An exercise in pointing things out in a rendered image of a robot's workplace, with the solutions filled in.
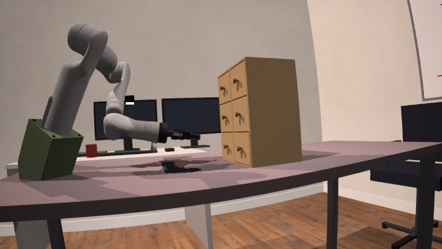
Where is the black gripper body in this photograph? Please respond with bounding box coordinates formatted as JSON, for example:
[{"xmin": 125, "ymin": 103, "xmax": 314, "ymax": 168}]
[{"xmin": 158, "ymin": 123, "xmax": 178, "ymax": 143}]

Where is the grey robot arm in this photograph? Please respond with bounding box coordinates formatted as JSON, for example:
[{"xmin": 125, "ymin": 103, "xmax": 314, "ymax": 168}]
[{"xmin": 40, "ymin": 22, "xmax": 159, "ymax": 152}]

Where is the small brown chest of drawers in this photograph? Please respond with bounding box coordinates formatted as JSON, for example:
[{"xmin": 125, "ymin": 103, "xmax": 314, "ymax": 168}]
[{"xmin": 218, "ymin": 57, "xmax": 302, "ymax": 168}]

